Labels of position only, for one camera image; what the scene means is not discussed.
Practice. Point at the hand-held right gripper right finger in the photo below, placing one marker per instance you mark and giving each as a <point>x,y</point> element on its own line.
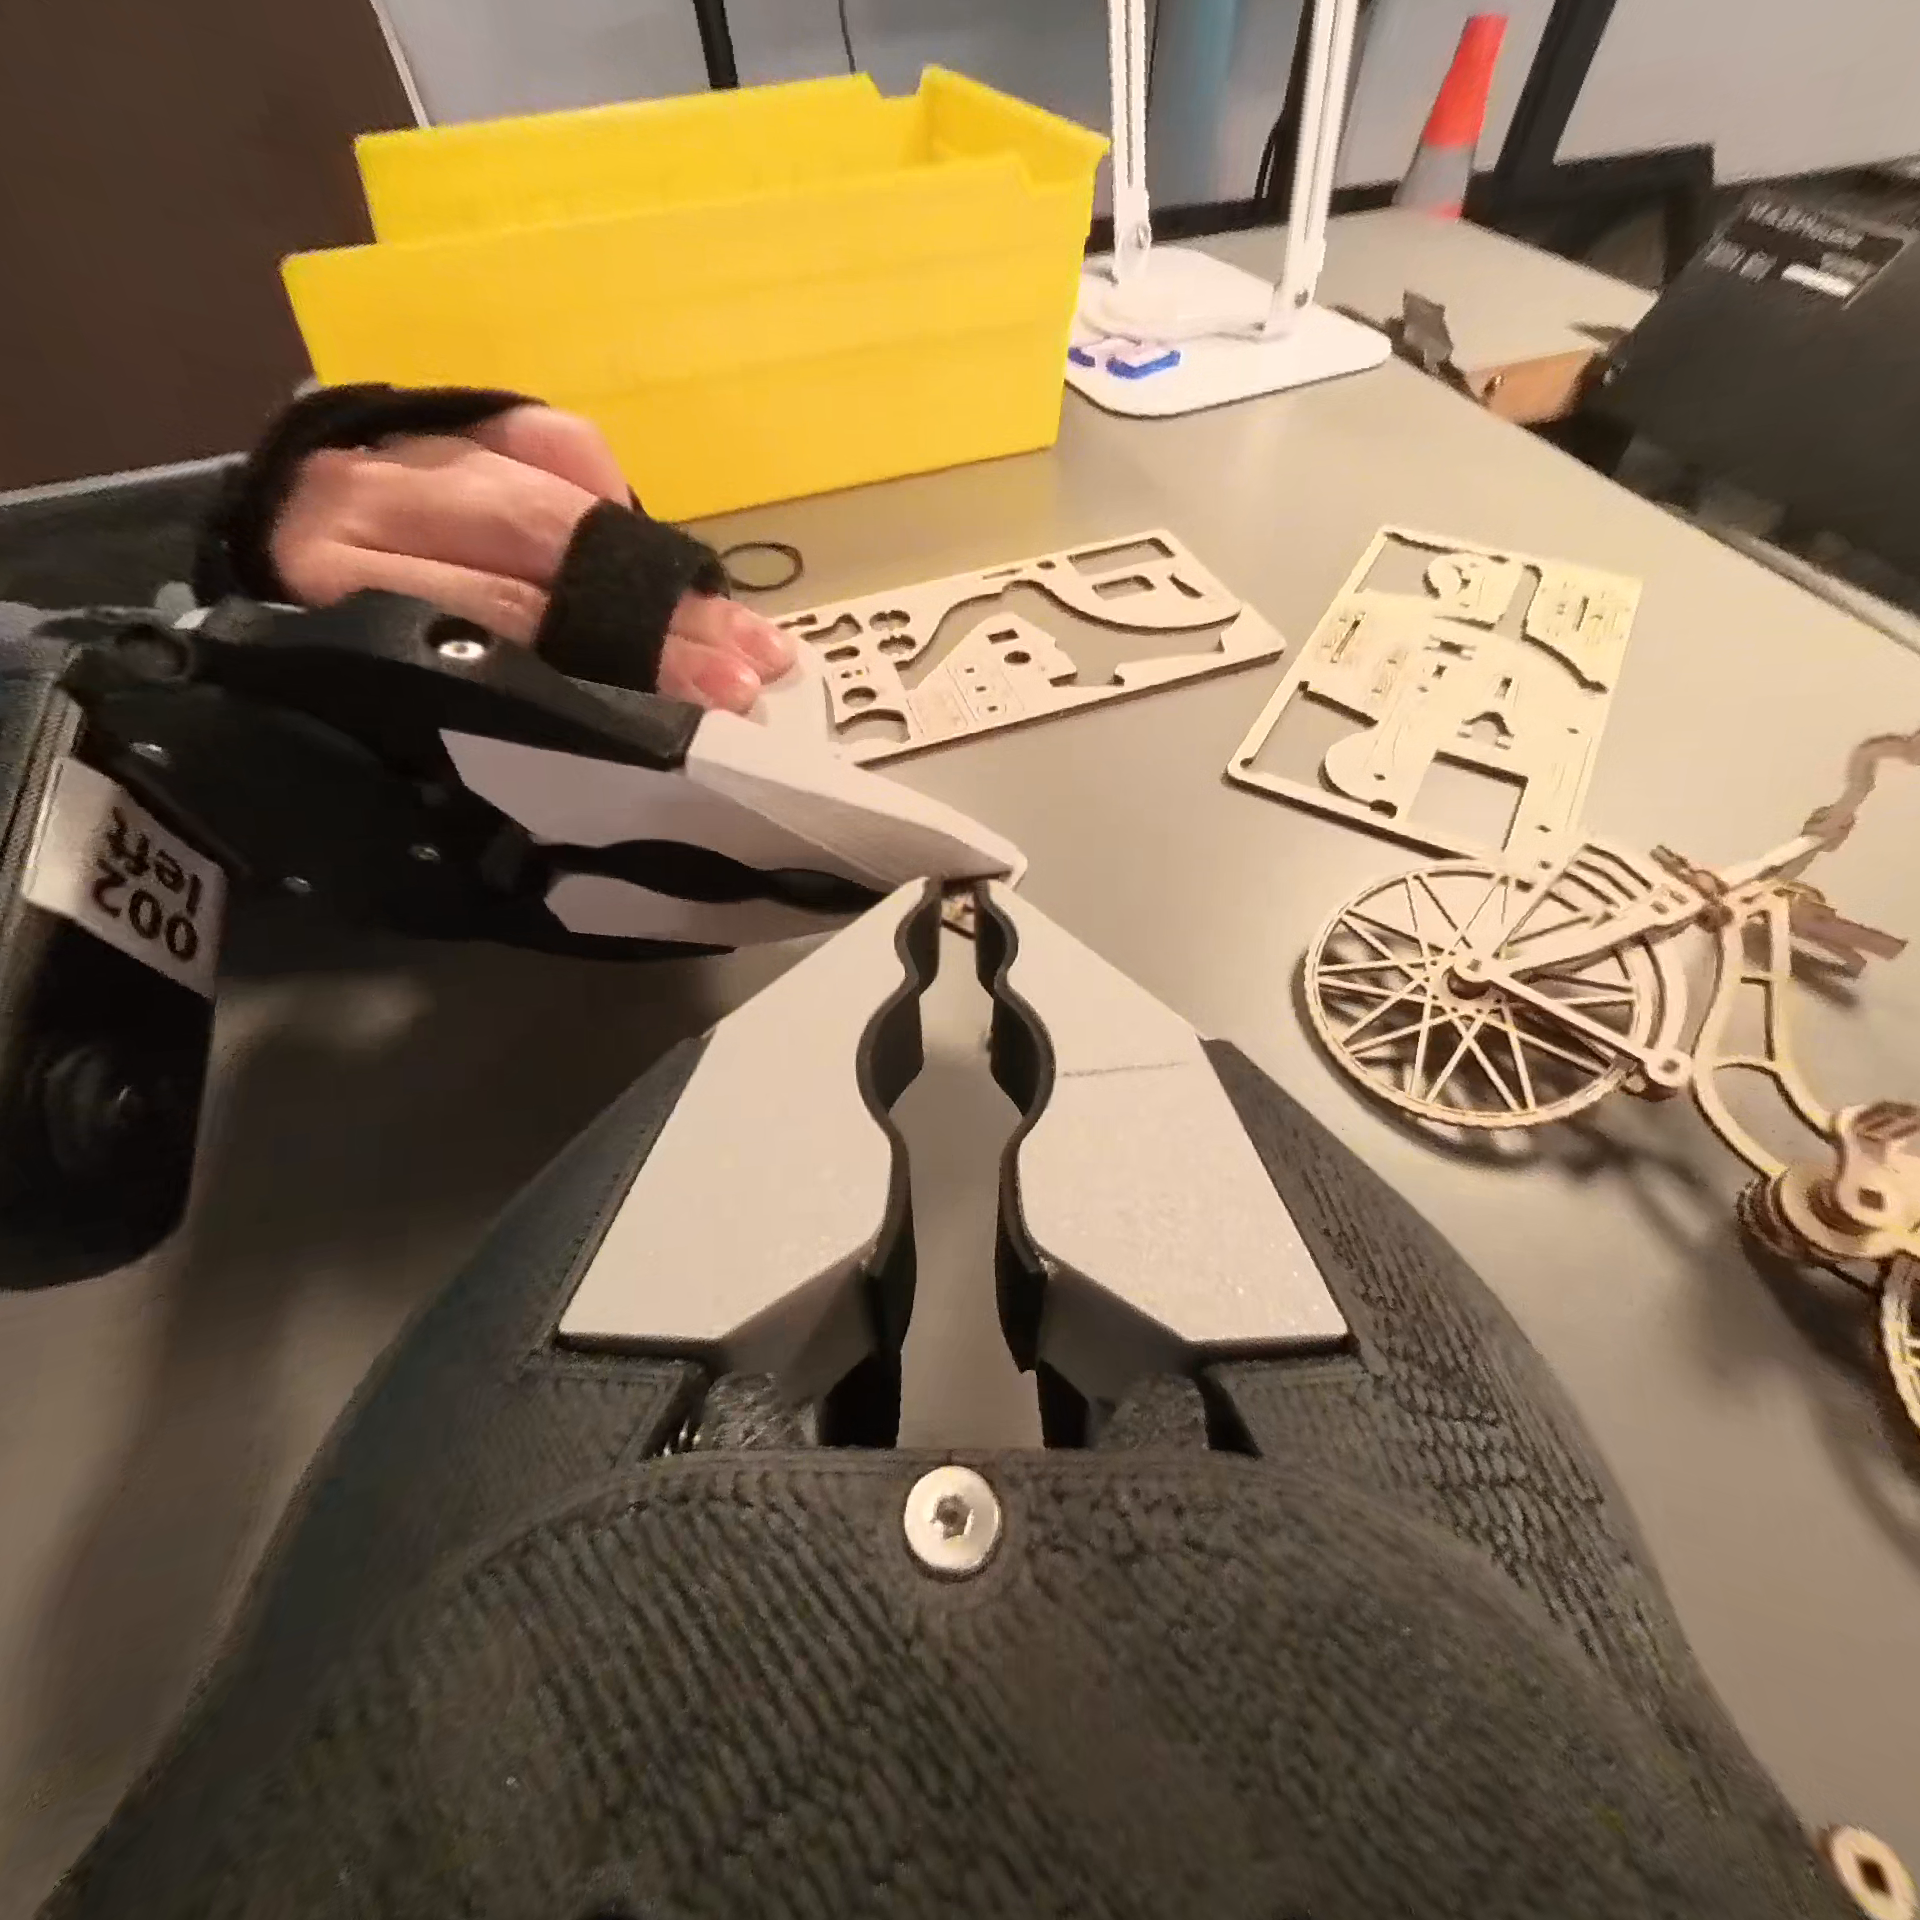
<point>1170,1201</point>

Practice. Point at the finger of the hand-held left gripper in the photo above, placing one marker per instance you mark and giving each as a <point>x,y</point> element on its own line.
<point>662,913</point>
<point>751,797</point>

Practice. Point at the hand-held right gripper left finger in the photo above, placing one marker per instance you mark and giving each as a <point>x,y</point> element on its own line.
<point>751,1201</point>

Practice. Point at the small wooden model part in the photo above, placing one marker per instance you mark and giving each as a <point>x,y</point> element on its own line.
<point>962,909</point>

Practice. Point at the wooden bicycle model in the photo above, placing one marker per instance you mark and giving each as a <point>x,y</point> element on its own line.
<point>1478,983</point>

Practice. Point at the wooden parts sheet curved cutouts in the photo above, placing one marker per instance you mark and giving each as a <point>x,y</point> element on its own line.
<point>1185,639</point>

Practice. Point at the wooden parts sheet square cutouts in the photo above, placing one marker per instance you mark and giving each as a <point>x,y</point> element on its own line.
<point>1290,734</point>

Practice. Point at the person's left hand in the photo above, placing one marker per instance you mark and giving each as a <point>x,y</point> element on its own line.
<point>434,525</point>

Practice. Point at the black rubber band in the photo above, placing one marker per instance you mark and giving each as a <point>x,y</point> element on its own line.
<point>721,568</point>

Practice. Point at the yellow plastic bin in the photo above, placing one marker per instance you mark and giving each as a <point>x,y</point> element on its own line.
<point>674,329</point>

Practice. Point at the white stand with wooden board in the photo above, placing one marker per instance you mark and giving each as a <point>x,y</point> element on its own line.
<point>1244,323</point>

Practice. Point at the brown wooden board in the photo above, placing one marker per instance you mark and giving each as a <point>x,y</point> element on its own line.
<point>1530,383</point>

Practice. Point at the small wooden piece square hole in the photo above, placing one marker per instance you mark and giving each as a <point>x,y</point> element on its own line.
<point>1847,1867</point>

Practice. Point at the orange traffic cone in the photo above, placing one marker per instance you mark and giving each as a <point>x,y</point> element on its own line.
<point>1455,135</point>

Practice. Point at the black box white label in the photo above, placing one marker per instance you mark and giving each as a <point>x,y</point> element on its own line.
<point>1769,405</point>

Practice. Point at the black monitor stand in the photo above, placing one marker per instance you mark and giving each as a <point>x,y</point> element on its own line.
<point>1553,89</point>

